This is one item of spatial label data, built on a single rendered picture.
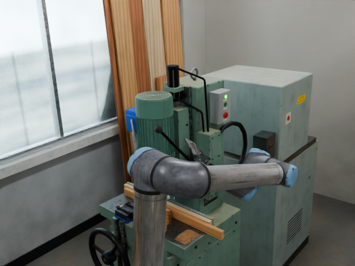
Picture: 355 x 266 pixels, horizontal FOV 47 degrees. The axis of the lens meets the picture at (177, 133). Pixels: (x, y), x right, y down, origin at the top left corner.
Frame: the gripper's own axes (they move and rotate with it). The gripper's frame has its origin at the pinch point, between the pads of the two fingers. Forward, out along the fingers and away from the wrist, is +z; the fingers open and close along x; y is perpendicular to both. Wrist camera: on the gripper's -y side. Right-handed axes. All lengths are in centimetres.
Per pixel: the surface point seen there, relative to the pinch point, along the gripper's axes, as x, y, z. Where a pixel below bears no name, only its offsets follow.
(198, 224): 19.1, -22.0, -25.2
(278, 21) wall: -193, -155, -27
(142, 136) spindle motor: -2.6, -13.9, 17.1
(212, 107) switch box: -33.6, -18.7, -5.4
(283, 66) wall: -166, -173, -52
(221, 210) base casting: 3, -55, -38
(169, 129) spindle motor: -11.1, -11.3, 7.8
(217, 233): 19.6, -15.3, -33.5
